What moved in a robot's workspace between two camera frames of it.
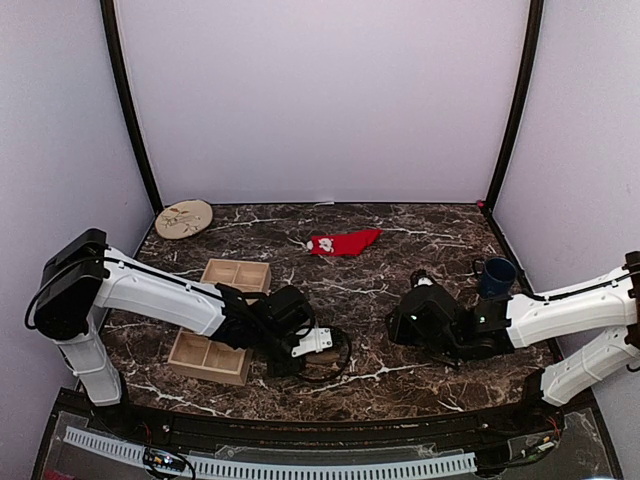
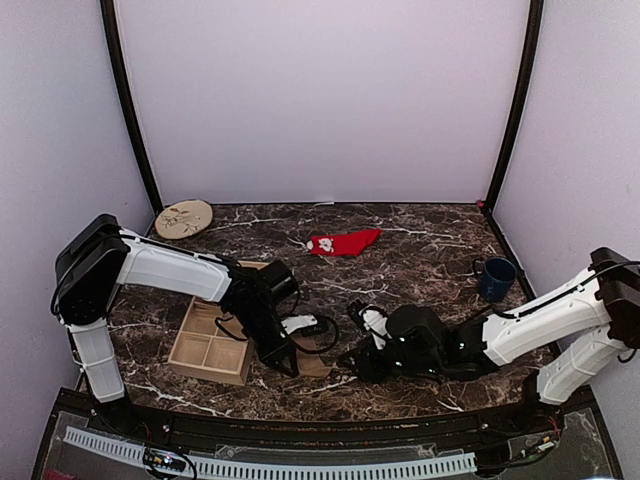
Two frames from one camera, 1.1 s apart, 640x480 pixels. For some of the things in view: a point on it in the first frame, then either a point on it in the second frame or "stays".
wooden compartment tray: x=202 y=356 stays
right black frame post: x=535 y=21 stays
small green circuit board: x=162 y=459 stays
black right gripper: x=401 y=328 → x=368 y=367
